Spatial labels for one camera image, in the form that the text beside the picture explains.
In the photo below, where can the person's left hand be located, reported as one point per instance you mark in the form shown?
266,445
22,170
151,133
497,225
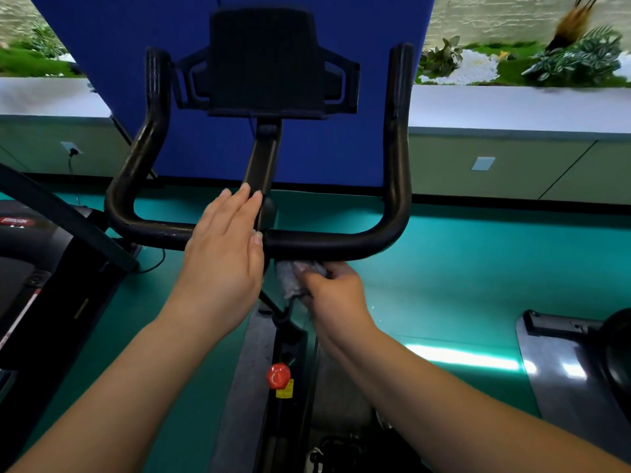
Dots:
222,270

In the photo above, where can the person's right hand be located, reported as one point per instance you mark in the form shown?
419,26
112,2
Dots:
340,305

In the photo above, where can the grey cleaning cloth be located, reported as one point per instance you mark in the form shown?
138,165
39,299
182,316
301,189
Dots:
288,283

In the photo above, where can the person's right forearm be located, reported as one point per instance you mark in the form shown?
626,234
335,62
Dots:
468,418

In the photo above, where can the person's left forearm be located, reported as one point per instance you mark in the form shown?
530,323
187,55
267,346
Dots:
108,403

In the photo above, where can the red round knob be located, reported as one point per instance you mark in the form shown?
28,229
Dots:
278,376

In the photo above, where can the black treadmill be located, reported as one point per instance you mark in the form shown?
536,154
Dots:
39,339

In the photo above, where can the black tablet holder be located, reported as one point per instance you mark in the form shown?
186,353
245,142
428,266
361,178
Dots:
266,59

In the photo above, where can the long cabinet with grey top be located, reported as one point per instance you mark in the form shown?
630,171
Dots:
49,95
493,108

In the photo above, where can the small leafy green plant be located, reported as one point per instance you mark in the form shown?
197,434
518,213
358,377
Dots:
441,59

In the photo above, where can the patch of white pebbles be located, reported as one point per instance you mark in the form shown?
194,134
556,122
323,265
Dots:
473,68
626,66

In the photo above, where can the green moss mat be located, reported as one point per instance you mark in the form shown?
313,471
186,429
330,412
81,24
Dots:
29,63
510,71

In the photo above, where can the small green garden plants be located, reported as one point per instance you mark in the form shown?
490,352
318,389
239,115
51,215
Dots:
44,41

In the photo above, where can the variegated leaf plant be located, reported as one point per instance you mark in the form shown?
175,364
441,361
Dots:
577,59

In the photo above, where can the tall thin stemmed fern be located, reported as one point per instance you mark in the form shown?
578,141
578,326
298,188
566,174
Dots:
569,27

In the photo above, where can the blue wall pad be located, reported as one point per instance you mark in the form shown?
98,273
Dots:
355,142

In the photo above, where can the white wall socket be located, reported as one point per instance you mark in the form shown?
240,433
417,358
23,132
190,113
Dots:
66,145

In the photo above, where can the pale square wall socket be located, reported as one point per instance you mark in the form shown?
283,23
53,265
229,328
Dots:
483,163

